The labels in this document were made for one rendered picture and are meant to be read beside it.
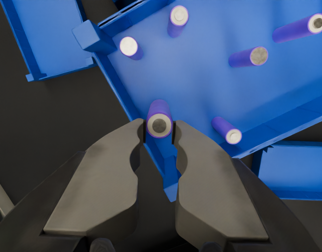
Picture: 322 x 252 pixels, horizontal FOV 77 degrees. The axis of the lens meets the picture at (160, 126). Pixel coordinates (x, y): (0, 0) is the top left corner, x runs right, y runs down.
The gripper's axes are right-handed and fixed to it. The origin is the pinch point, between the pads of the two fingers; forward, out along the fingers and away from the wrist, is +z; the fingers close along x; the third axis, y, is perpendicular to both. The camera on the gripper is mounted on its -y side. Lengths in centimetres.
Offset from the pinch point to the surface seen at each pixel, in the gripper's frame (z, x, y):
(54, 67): 54, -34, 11
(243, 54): 10.8, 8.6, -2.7
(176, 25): 9.9, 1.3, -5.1
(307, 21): 10.4, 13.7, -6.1
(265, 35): 16.2, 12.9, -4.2
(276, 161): 46, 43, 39
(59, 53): 55, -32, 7
